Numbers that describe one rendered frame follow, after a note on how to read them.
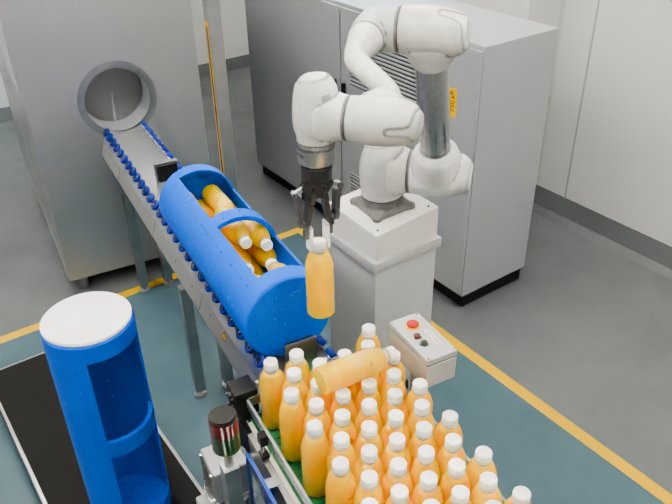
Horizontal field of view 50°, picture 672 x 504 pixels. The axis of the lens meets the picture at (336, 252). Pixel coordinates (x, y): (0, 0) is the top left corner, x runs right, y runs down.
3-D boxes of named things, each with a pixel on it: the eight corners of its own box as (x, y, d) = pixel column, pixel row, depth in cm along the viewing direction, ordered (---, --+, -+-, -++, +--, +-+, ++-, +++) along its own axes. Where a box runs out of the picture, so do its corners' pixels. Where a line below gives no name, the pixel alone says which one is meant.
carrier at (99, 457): (83, 535, 261) (161, 537, 260) (23, 348, 214) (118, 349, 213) (107, 473, 285) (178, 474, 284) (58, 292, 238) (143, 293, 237)
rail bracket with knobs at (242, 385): (257, 397, 213) (254, 371, 207) (266, 413, 207) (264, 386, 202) (225, 409, 209) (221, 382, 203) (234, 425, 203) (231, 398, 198)
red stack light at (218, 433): (232, 416, 163) (231, 403, 161) (243, 434, 159) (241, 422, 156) (205, 426, 161) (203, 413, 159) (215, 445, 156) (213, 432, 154)
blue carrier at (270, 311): (233, 220, 292) (225, 155, 277) (333, 340, 227) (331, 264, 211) (164, 238, 281) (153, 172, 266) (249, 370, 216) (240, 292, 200)
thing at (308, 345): (314, 364, 221) (312, 332, 214) (317, 368, 219) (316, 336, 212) (284, 375, 217) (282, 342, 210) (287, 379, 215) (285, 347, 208)
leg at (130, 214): (148, 286, 420) (130, 190, 387) (151, 291, 416) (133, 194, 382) (138, 289, 418) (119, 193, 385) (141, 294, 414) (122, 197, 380)
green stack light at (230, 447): (234, 432, 166) (232, 416, 163) (245, 450, 161) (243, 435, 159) (208, 442, 164) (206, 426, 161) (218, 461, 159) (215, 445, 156)
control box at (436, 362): (416, 338, 219) (417, 310, 214) (455, 377, 204) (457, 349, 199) (388, 348, 215) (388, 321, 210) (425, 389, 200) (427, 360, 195)
